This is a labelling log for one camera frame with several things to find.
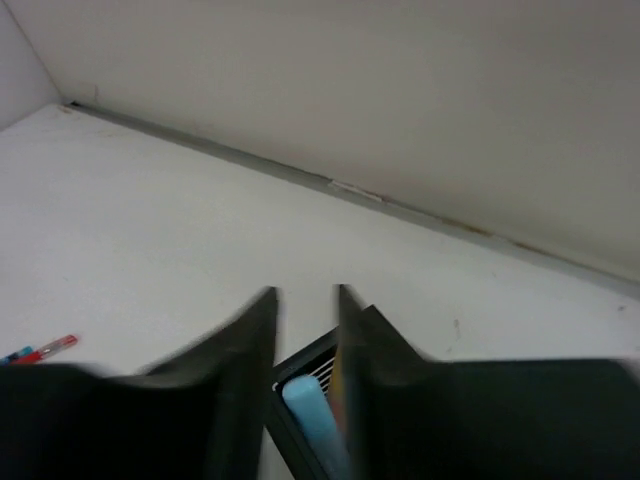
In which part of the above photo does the red grip gel pen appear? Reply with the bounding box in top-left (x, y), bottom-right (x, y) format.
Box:
top-left (15, 335), bottom-right (78, 364)

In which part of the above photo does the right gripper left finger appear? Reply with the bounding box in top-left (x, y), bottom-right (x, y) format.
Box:
top-left (1, 287), bottom-right (279, 479)

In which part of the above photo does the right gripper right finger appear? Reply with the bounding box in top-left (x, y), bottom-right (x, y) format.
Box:
top-left (336, 285), bottom-right (639, 479)

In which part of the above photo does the black pen holder box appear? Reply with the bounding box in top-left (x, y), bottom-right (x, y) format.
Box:
top-left (266, 330), bottom-right (352, 480)

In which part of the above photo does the teal blue pen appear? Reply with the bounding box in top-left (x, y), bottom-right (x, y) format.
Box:
top-left (0, 346), bottom-right (33, 366)

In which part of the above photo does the blue highlighter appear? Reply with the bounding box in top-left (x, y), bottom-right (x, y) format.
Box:
top-left (282, 375), bottom-right (351, 479)

